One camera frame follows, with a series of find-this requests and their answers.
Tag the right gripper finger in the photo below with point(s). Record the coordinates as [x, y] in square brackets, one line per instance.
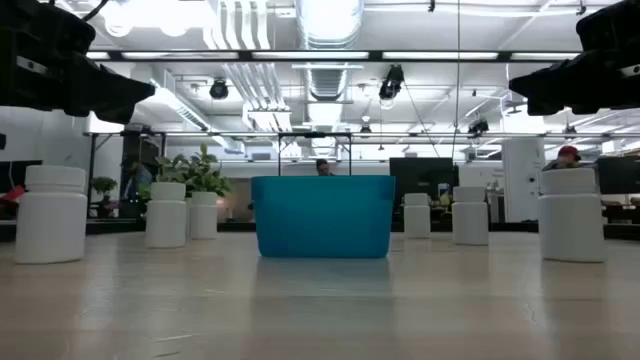
[545, 108]
[560, 82]

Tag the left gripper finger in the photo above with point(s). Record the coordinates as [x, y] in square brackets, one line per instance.
[100, 109]
[110, 85]

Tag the white plastic pill bottle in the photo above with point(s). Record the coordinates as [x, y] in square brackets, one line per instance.
[417, 217]
[205, 220]
[50, 220]
[571, 220]
[166, 220]
[470, 220]

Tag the blue plastic basket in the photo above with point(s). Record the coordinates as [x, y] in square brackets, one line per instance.
[322, 215]

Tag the dark shelving rack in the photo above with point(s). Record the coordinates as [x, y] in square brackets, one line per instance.
[131, 150]

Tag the person with red cap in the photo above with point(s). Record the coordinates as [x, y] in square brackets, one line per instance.
[567, 156]

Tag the white pillar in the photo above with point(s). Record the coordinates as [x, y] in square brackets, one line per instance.
[522, 180]

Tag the small green potted plant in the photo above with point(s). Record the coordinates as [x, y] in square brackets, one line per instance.
[104, 186]

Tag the black computer monitor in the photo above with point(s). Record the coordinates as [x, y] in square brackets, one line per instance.
[20, 172]
[620, 175]
[422, 175]

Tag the large green potted plant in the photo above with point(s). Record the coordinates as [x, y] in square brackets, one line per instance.
[197, 172]

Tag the red object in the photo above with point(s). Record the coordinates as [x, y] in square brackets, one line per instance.
[14, 194]

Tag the white yellow desk item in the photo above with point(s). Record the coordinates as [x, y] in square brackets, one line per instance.
[444, 199]

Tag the black overhead light bar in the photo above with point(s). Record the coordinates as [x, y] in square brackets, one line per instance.
[245, 55]

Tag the small black ceiling spotlight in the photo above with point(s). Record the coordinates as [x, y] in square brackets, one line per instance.
[365, 129]

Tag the black table border rail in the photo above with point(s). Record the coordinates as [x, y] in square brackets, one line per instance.
[115, 228]

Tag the silver ventilation duct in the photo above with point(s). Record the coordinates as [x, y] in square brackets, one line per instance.
[327, 80]

